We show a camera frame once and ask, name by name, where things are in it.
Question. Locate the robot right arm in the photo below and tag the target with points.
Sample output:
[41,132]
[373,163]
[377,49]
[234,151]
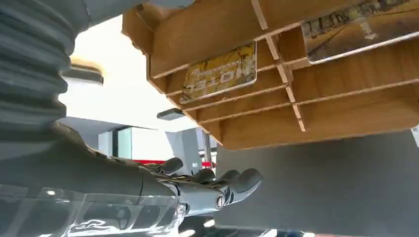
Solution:
[32,65]

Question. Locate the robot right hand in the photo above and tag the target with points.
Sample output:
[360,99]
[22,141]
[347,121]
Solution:
[98,189]

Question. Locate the wooden compartment box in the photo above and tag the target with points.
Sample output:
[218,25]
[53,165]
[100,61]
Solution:
[294,81]

